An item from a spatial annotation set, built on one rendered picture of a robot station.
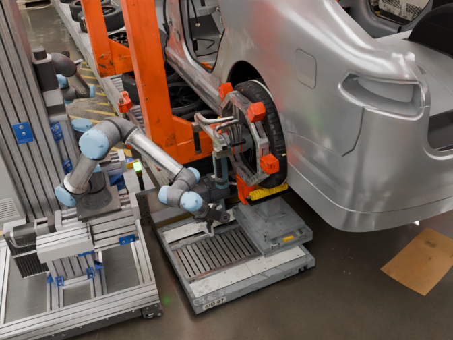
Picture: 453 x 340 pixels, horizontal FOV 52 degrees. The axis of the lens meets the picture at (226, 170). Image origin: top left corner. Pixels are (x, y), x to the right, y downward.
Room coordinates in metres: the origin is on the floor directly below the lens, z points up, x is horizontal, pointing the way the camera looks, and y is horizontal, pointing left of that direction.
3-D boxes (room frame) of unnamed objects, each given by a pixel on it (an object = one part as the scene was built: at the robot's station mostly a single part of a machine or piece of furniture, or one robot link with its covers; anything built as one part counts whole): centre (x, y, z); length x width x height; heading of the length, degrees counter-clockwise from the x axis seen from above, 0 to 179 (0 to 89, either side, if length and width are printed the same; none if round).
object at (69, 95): (2.73, 0.94, 1.11); 0.11 x 0.08 x 0.11; 91
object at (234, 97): (2.43, -0.12, 0.85); 0.54 x 0.07 x 0.54; 21
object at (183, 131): (2.89, 0.11, 0.69); 0.52 x 0.17 x 0.35; 111
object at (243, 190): (2.44, -0.15, 0.48); 0.16 x 0.12 x 0.17; 111
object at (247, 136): (2.40, -0.05, 0.85); 0.21 x 0.14 x 0.14; 111
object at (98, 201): (1.98, 0.69, 0.87); 0.15 x 0.15 x 0.10
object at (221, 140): (2.29, -0.04, 1.03); 0.19 x 0.18 x 0.11; 111
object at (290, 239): (2.49, -0.27, 0.13); 0.50 x 0.36 x 0.10; 21
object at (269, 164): (2.14, -0.24, 0.85); 0.09 x 0.08 x 0.07; 21
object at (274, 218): (2.49, -0.27, 0.32); 0.40 x 0.30 x 0.28; 21
